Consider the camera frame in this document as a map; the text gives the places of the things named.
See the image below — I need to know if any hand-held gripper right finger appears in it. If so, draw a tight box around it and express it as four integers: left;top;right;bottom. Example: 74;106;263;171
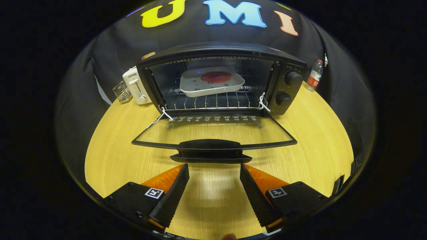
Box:
240;163;329;233

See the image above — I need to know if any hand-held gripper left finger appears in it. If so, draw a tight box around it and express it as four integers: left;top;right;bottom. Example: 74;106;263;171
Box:
103;163;190;232

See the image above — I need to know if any white square plate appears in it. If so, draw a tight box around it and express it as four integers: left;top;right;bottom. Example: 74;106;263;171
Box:
179;66;245;98

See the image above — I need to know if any pink round meat slice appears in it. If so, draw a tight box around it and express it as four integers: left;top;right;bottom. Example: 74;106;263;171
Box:
200;71;233;84

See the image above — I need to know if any black toaster oven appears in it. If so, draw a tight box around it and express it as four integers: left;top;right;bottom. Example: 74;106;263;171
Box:
131;42;307;164

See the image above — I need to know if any white toaster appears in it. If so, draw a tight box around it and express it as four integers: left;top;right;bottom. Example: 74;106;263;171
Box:
122;66;152;105

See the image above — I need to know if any black chair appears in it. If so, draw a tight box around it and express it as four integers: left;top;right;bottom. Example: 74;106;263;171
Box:
332;174;345;195

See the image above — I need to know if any clear water bottle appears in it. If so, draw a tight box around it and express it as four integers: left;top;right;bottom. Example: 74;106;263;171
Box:
305;59;324;91

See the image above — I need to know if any metal wire basket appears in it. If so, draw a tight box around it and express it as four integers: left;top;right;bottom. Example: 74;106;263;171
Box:
112;81;133;102

